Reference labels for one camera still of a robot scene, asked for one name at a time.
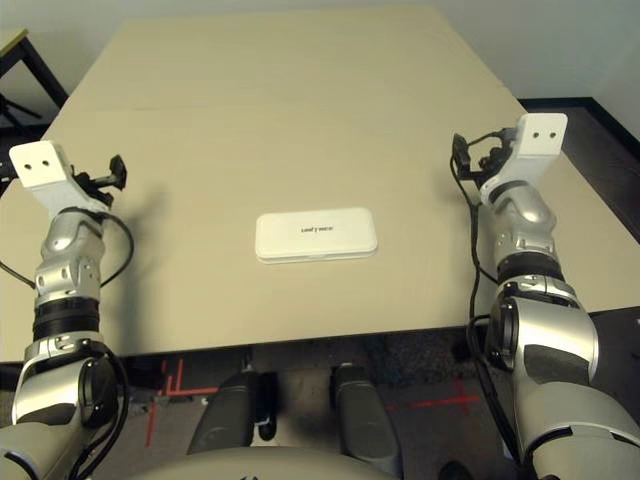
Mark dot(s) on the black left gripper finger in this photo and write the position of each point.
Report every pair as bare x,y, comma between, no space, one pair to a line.
119,172

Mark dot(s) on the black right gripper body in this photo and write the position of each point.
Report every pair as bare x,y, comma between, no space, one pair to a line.
490,155

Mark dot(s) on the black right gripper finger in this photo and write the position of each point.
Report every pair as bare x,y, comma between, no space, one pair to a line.
462,152

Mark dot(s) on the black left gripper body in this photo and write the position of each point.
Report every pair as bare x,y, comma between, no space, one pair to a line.
97,186

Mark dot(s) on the white plastic pencil case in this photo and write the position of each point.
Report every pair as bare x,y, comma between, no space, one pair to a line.
315,235

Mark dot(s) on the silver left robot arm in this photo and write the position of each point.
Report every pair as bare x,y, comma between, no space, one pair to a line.
65,245

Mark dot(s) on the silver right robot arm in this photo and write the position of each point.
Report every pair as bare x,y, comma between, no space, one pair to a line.
525,215

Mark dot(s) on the black tripod stand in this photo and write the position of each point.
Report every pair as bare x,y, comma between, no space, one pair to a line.
17,110

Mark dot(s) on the black framed side table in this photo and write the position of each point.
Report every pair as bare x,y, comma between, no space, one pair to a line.
45,75

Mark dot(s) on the red floor tape lines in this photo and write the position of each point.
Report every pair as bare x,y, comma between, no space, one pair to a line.
172,385

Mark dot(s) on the red floor tape cross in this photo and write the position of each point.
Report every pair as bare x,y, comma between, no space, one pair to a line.
462,399

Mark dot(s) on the grey robot left leg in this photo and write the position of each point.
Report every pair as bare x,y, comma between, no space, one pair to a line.
225,415

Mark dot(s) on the grey robot leg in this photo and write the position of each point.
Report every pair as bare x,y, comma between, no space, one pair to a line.
225,415
362,415

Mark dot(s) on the grey robot right leg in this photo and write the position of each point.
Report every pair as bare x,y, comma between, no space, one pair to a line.
362,415

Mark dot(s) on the grey robot torso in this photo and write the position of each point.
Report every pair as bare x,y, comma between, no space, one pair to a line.
260,465

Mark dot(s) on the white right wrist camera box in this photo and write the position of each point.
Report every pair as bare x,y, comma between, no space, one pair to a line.
540,135

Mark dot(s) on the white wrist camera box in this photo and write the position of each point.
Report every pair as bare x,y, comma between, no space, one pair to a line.
37,162
540,135

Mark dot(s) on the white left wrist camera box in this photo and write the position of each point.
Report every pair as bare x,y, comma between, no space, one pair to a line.
37,162

